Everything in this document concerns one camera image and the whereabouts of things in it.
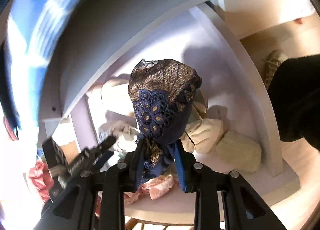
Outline pale green knitted sock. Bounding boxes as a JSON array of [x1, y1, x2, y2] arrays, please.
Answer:
[[215, 131, 262, 173]]

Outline navy lace fabric piece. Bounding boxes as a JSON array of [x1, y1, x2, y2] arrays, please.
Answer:
[[128, 59, 202, 183]]

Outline red pink cloth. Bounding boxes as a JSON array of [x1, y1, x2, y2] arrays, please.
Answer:
[[28, 160, 54, 203]]

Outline cream beige garment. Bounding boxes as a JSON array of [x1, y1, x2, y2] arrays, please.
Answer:
[[180, 101, 227, 154]]

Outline white crumpled cloth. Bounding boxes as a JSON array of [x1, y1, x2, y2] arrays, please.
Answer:
[[98, 110, 139, 154]]

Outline white sneaker shoe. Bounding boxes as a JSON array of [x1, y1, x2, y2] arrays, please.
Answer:
[[263, 50, 288, 89]]

